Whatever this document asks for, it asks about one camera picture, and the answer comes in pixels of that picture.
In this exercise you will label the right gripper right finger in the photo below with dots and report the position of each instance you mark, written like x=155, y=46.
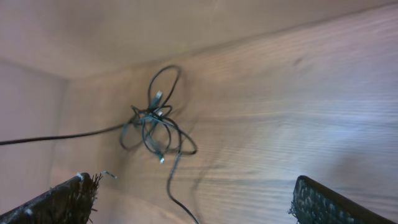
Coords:
x=314, y=203

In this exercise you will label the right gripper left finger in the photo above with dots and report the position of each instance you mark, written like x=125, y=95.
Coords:
x=70, y=202

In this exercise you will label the black USB cable short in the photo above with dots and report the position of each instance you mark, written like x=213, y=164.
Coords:
x=152, y=102

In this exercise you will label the black USB cable long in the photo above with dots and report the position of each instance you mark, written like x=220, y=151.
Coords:
x=174, y=174

